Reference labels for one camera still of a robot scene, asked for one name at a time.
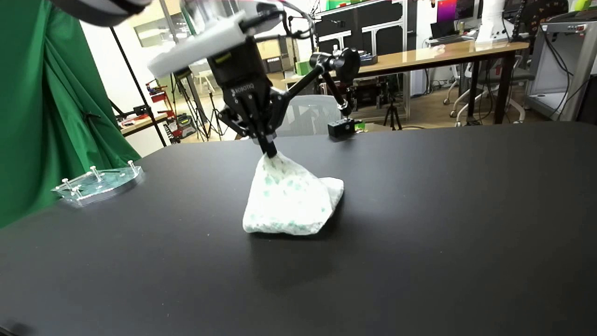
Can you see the black light stand pole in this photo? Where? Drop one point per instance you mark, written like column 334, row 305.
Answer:
column 138, row 94

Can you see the wooden desk with black legs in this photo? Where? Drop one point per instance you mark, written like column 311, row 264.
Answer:
column 435, row 57

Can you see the low wooden bench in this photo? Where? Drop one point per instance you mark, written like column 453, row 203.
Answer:
column 142, row 122

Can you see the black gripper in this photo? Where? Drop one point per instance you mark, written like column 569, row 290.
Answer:
column 239, row 76

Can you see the green backdrop cloth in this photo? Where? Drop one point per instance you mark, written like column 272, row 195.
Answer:
column 43, row 113

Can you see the open laptop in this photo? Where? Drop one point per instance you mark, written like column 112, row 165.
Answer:
column 449, row 33

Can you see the small black tripod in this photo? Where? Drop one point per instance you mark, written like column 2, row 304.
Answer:
column 392, row 115

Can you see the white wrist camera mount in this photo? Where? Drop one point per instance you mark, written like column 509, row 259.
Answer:
column 192, row 48

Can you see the white cloth with green print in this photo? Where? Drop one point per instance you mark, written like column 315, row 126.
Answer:
column 285, row 199

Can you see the black panel board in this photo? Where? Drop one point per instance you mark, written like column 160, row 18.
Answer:
column 379, row 38

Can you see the grey metal cabinet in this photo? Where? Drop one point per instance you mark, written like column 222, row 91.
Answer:
column 561, row 63

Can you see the white curved column object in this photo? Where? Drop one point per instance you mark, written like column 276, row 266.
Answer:
column 492, row 22

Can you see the monitor with colourful screen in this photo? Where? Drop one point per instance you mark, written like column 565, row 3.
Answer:
column 448, row 10

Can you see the white plate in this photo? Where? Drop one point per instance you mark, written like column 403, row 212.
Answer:
column 99, row 182

